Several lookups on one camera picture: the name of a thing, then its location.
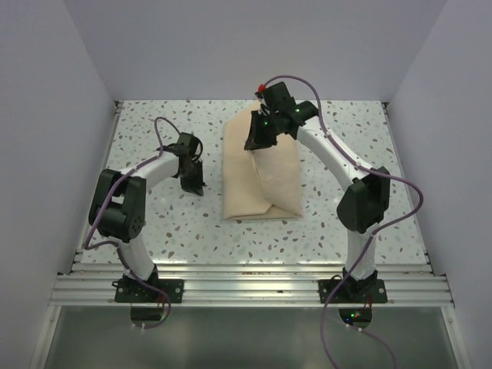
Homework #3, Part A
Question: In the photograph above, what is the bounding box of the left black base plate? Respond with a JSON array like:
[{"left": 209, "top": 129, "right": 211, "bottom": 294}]
[{"left": 111, "top": 278, "right": 185, "bottom": 304}]

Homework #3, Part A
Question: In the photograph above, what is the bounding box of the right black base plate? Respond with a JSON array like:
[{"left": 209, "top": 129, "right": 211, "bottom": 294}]
[{"left": 317, "top": 272, "right": 388, "bottom": 304}]

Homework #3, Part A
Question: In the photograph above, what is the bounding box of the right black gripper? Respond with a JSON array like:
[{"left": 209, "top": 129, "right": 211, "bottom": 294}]
[{"left": 245, "top": 110, "right": 281, "bottom": 151}]

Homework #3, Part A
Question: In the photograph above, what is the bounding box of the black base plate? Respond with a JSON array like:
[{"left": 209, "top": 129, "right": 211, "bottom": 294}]
[
  {"left": 317, "top": 272, "right": 388, "bottom": 304},
  {"left": 111, "top": 278, "right": 185, "bottom": 304}
]

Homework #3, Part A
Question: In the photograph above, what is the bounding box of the beige surgical drape cloth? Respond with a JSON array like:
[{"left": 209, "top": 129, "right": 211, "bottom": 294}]
[{"left": 222, "top": 102, "right": 303, "bottom": 220}]

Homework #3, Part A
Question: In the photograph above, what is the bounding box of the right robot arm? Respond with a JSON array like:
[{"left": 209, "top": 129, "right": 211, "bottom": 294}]
[{"left": 244, "top": 81, "right": 390, "bottom": 302}]

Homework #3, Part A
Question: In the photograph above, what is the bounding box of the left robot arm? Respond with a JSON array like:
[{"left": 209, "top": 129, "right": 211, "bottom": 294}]
[{"left": 83, "top": 132, "right": 205, "bottom": 302}]

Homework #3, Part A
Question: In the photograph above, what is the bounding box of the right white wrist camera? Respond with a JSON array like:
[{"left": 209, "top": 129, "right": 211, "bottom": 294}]
[{"left": 254, "top": 84, "right": 266, "bottom": 101}]

